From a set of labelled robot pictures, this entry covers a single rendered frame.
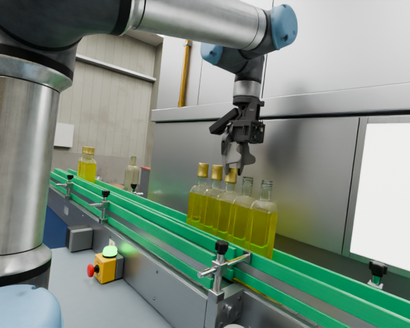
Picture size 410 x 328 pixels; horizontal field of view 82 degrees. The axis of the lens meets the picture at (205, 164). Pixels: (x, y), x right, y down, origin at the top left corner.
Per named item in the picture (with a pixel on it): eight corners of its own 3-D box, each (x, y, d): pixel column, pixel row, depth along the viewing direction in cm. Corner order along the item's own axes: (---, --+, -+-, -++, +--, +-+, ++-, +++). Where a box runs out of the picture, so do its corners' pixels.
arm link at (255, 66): (230, 42, 65) (250, 53, 71) (226, 82, 66) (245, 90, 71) (252, 32, 59) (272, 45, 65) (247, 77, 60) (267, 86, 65)
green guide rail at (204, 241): (232, 279, 59) (236, 248, 59) (230, 280, 59) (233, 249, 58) (54, 178, 182) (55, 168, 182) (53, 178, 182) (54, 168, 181)
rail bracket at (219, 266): (250, 286, 57) (256, 235, 56) (200, 314, 45) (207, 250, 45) (240, 280, 59) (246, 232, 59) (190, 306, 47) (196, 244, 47)
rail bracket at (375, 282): (386, 321, 50) (394, 260, 50) (380, 336, 46) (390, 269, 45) (364, 312, 53) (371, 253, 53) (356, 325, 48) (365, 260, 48)
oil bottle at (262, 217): (270, 282, 61) (280, 200, 60) (258, 289, 57) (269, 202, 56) (251, 273, 65) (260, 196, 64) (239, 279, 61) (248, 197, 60)
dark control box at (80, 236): (92, 249, 97) (94, 229, 97) (70, 253, 92) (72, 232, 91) (84, 243, 103) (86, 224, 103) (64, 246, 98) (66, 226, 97)
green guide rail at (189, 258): (213, 289, 54) (217, 254, 54) (209, 290, 53) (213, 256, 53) (43, 178, 177) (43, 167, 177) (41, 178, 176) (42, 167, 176)
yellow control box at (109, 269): (122, 278, 78) (124, 257, 78) (99, 286, 73) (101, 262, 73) (113, 270, 83) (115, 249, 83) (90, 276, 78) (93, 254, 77)
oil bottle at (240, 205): (251, 273, 65) (260, 196, 64) (239, 278, 61) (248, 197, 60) (235, 265, 69) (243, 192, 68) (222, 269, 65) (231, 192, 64)
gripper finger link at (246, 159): (252, 177, 66) (251, 145, 64) (235, 175, 70) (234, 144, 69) (258, 176, 68) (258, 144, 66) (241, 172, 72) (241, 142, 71)
